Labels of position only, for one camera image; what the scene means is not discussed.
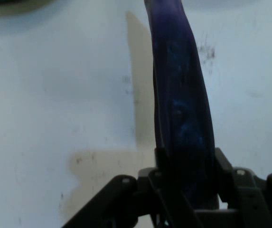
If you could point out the dark green plate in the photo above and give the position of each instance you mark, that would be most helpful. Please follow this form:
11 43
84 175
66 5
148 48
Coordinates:
10 4

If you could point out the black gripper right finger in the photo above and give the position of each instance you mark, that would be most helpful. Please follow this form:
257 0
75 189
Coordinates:
252 197

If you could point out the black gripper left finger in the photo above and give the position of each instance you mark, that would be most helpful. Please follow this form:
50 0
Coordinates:
126 202

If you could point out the purple toy eggplant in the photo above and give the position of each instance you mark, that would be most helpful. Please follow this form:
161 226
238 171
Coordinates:
183 83

